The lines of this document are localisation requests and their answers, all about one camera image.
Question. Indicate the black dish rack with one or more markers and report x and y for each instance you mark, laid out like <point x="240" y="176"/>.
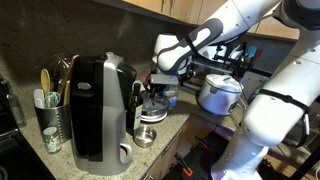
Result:
<point x="230" y="65"/>

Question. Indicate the blue spatula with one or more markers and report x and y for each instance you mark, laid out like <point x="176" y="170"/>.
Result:
<point x="251" y="51"/>

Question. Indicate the white spatula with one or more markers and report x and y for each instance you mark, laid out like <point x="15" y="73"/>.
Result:
<point x="39" y="98"/>

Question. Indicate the glass pot lid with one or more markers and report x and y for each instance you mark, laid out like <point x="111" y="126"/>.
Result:
<point x="155" y="109"/>

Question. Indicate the clear water bottle blue cap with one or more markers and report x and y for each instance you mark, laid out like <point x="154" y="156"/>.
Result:
<point x="170" y="97"/>

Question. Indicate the white rice cooker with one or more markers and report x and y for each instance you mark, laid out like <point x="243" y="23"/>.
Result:
<point x="218" y="96"/>

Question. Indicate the dark olive oil bottle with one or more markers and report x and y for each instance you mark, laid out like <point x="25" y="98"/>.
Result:
<point x="135" y="113"/>

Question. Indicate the black and orange clamp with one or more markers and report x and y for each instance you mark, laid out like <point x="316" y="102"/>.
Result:
<point x="203" y="143"/>
<point x="186" y="171"/>

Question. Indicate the short wooden spatula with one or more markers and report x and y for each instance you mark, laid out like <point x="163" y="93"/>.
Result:
<point x="66" y="95"/>

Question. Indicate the silver and black coffee maker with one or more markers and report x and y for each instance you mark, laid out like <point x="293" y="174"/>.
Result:
<point x="110" y="116"/>

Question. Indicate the long wooden spatula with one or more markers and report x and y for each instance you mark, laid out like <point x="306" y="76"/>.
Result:
<point x="71" y="66"/>

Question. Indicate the wooden wall cabinet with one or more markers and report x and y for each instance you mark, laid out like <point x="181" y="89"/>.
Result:
<point x="180" y="10"/>

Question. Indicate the wooden base cabinet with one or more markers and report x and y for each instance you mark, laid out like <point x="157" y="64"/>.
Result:
<point x="166" y="156"/>

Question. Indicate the black electric stove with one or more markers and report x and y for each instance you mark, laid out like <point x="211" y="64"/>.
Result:
<point x="13" y="156"/>

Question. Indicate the steel utensil holder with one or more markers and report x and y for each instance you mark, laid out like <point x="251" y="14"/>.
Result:
<point x="55" y="120"/>

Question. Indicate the round wooden spoon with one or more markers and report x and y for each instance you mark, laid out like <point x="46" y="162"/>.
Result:
<point x="45" y="80"/>

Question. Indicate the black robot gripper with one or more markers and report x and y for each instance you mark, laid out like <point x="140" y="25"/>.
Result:
<point x="186" y="75"/>

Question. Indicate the small steel bowl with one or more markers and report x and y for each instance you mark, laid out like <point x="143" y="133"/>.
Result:
<point x="145" y="136"/>

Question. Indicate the white plate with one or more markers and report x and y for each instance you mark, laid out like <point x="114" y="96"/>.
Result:
<point x="155" y="119"/>

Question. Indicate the clear glass bottle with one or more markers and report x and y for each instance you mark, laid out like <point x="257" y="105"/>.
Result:
<point x="16" y="111"/>

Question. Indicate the small glass spice jar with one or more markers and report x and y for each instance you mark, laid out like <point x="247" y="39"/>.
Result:
<point x="51" y="141"/>

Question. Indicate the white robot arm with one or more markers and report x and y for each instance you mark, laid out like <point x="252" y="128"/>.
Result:
<point x="276" y="116"/>

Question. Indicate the black mounting platform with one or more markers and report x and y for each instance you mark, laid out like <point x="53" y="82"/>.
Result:
<point x="196" y="161"/>

